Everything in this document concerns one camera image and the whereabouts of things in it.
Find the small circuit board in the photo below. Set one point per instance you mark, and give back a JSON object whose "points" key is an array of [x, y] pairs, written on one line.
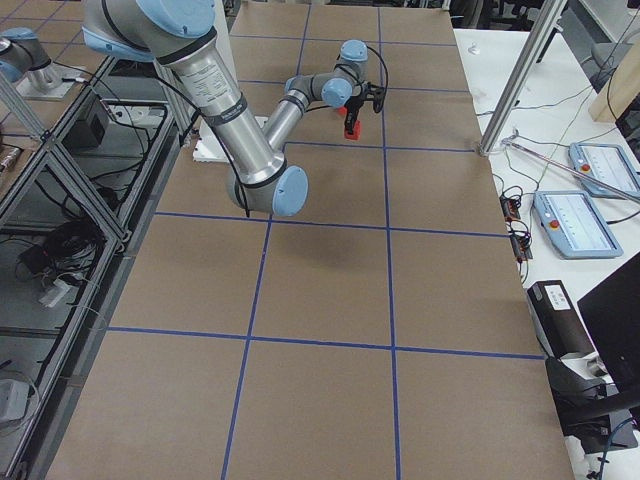
{"points": [[511, 207], [521, 246]]}

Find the aluminium frame post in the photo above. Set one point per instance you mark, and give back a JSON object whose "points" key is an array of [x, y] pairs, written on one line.
{"points": [[537, 38]]}

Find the black monitor stand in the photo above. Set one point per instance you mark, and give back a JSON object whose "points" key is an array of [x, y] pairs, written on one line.
{"points": [[600, 415]]}

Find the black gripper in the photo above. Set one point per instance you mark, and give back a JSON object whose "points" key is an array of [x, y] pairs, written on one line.
{"points": [[356, 105]]}

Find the blue teach pendant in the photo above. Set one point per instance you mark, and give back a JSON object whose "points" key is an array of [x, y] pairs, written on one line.
{"points": [[574, 225], [607, 163]]}

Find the black monitor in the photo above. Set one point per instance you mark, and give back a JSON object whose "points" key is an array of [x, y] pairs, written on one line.
{"points": [[610, 312]]}

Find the small circuit board far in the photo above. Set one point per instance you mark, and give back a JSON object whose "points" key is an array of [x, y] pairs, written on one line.
{"points": [[511, 207]]}

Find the black cardboard box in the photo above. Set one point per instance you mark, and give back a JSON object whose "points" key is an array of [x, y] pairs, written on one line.
{"points": [[559, 330]]}

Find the long metal rod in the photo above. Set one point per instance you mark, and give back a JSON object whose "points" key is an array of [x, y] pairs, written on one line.
{"points": [[593, 186]]}

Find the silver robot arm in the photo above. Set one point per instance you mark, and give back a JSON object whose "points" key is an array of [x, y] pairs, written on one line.
{"points": [[133, 30], [26, 63]]}

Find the near blue teach pendant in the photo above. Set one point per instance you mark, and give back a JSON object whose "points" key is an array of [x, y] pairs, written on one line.
{"points": [[574, 225]]}

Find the white camera post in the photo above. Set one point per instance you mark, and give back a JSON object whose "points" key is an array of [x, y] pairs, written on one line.
{"points": [[210, 140]]}

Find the white plastic hook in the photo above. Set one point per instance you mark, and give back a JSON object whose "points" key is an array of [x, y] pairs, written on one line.
{"points": [[473, 49]]}

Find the small circuit board near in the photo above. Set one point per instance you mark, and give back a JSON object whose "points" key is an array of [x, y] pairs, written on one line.
{"points": [[521, 246]]}

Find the far blue teach pendant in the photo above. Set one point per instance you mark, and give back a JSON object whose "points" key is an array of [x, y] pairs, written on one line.
{"points": [[607, 163]]}

